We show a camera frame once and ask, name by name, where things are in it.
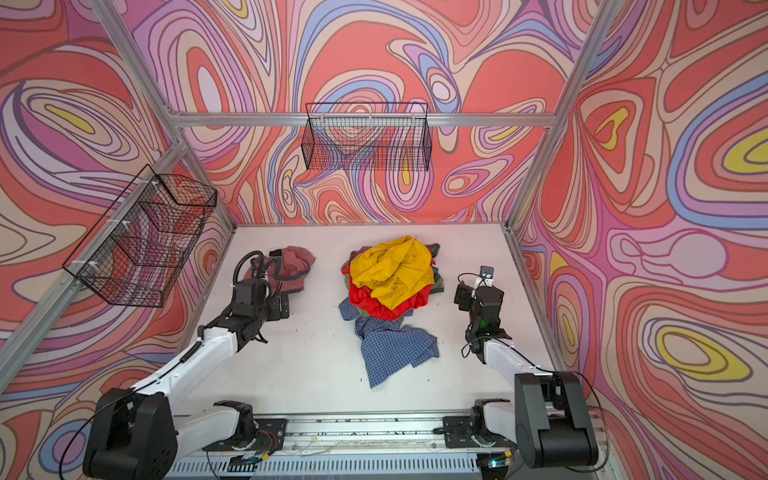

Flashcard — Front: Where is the maroon garment grey trim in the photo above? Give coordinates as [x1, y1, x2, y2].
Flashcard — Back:
[244, 246, 315, 294]

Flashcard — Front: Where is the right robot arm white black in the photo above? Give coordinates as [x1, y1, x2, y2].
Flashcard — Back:
[454, 282, 600, 471]

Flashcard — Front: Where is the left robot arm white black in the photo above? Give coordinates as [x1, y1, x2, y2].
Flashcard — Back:
[82, 278, 290, 479]

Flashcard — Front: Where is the dark green cloth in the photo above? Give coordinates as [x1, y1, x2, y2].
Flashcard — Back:
[423, 242, 446, 295]

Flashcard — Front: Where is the yellow cloth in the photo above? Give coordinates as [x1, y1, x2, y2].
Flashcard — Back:
[344, 236, 436, 319]

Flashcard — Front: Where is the blue checkered cloth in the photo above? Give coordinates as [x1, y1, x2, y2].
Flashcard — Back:
[338, 298, 440, 389]

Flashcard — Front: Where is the red cloth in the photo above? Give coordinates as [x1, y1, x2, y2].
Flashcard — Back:
[340, 260, 434, 323]

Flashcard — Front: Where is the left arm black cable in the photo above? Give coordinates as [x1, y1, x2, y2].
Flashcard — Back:
[232, 249, 283, 289]

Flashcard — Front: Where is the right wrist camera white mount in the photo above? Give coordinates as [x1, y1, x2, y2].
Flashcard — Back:
[477, 265, 494, 287]

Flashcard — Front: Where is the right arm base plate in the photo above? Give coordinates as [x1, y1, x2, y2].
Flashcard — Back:
[432, 415, 517, 451]

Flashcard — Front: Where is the black wire basket left wall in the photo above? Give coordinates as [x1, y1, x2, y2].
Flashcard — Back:
[62, 165, 218, 308]

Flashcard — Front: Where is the black wire basket wall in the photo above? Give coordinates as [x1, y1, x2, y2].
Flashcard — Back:
[301, 101, 433, 172]
[62, 165, 218, 308]

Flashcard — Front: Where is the aluminium rail front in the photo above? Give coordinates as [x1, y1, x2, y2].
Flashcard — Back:
[173, 410, 601, 452]

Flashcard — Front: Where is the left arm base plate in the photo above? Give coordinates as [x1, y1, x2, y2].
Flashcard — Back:
[203, 418, 288, 455]

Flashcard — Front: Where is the black wire basket back wall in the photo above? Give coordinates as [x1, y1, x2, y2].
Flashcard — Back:
[301, 101, 433, 172]

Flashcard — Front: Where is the white vented cable duct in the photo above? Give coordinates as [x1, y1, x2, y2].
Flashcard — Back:
[166, 452, 481, 479]

